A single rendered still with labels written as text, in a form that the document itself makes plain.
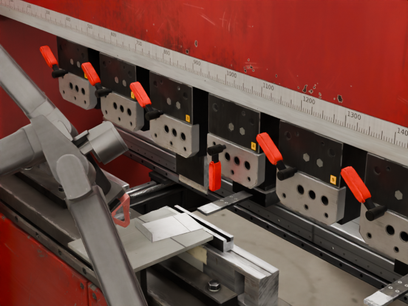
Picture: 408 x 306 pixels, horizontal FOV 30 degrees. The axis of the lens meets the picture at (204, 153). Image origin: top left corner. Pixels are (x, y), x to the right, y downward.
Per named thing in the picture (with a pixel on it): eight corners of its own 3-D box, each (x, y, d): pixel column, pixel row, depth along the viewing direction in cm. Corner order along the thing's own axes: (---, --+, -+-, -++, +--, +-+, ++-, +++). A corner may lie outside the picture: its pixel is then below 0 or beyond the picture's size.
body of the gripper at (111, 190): (100, 176, 161) (84, 153, 157) (127, 193, 154) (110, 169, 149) (78, 198, 159) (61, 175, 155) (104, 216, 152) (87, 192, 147)
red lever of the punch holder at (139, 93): (129, 81, 166) (150, 118, 163) (144, 78, 169) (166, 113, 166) (126, 86, 167) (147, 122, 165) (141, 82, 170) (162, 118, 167)
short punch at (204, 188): (176, 181, 175) (175, 143, 172) (183, 178, 177) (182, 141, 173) (204, 196, 168) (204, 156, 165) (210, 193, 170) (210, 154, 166)
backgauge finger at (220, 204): (185, 209, 183) (185, 190, 181) (263, 180, 199) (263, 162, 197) (218, 227, 175) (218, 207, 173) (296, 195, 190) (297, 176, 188)
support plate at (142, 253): (67, 246, 166) (67, 243, 165) (164, 210, 181) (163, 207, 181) (114, 281, 153) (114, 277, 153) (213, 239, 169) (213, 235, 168)
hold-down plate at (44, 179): (12, 174, 228) (11, 165, 227) (28, 169, 231) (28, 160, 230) (64, 209, 207) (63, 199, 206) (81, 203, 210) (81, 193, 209)
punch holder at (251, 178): (206, 168, 159) (206, 93, 153) (237, 157, 164) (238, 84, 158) (256, 192, 149) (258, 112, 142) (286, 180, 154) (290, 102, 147)
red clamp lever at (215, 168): (206, 190, 154) (206, 146, 151) (221, 184, 157) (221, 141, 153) (212, 193, 153) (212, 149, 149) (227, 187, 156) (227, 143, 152)
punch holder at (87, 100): (59, 97, 201) (54, 36, 195) (87, 90, 206) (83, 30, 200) (90, 112, 191) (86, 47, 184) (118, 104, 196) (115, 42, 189)
